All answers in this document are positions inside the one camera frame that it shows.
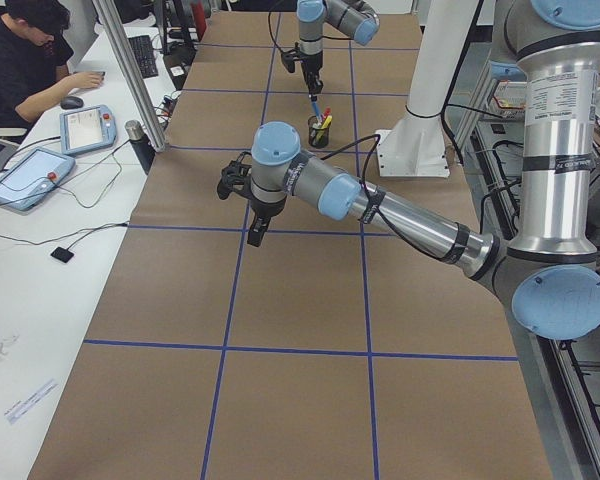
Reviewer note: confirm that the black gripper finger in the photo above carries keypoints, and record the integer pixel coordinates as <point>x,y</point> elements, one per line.
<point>314,83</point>
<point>257,230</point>

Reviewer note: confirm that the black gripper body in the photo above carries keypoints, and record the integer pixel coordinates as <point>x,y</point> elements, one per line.
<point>265,208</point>
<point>311,64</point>

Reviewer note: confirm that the blue highlighter pen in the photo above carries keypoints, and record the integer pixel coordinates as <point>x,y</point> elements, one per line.
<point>315,107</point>

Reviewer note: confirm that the red white marker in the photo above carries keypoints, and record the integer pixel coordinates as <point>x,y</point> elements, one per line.
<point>325,114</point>

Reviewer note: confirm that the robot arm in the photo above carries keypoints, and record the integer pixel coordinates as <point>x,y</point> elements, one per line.
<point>541,267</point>
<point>357,20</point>

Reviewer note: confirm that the yellow highlighter pen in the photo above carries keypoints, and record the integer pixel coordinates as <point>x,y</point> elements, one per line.
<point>325,122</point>

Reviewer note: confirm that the green highlighter pen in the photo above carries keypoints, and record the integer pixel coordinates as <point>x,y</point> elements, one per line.
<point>319,134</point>

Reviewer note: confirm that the black mesh pen cup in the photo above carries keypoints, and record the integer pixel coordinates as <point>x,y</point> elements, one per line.
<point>313,125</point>

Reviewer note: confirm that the dark water bottle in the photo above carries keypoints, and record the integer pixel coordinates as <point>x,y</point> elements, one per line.
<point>140,143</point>

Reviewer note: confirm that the black keyboard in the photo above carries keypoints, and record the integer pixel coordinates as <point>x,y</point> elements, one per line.
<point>143,51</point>

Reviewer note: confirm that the teach pendant far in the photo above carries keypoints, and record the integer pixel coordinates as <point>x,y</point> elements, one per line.
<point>87,129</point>

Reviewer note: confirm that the teach pendant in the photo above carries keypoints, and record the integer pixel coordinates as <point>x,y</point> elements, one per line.
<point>87,129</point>
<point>30,180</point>

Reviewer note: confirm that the black computer mouse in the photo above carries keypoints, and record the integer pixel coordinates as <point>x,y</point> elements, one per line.
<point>71,103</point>

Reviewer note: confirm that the small black puck device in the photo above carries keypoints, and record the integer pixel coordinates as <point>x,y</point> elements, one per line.
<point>62,254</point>

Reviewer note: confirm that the teach pendant near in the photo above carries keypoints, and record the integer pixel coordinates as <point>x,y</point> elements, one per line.
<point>30,180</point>

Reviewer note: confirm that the seated person black shirt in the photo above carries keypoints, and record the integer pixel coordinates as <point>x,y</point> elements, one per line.
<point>34,75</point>

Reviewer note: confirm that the aluminium frame post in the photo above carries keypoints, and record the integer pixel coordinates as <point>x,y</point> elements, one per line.
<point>113,26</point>

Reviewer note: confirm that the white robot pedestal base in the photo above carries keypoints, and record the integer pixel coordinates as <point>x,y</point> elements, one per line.
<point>415,146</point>

